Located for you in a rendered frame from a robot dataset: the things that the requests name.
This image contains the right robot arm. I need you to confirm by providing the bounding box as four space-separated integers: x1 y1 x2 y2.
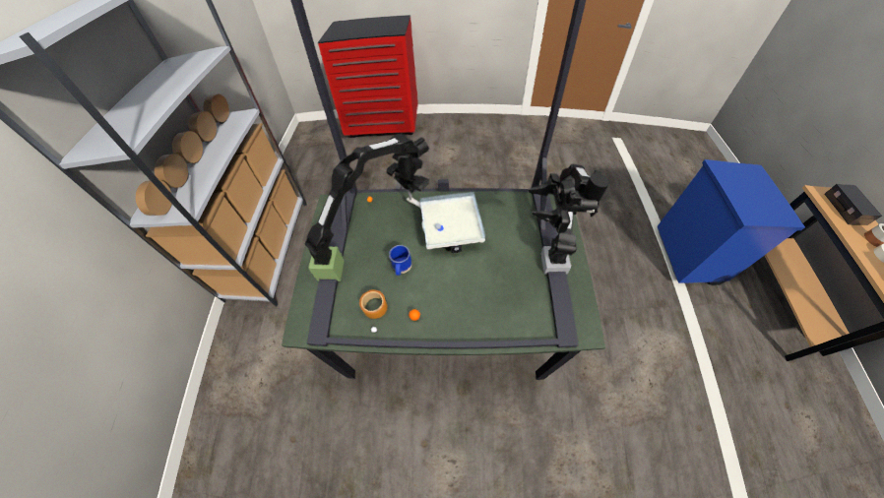
305 134 429 265

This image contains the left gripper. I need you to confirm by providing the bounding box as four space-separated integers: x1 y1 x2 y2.
528 173 584 233

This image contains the blue ceramic mug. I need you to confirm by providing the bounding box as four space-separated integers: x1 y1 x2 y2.
389 245 412 276

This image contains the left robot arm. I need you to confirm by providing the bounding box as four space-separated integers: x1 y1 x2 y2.
548 164 609 264

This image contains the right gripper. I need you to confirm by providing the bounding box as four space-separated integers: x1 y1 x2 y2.
386 162 429 193

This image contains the orange cylinder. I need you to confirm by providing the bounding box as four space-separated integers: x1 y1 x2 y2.
359 290 387 319

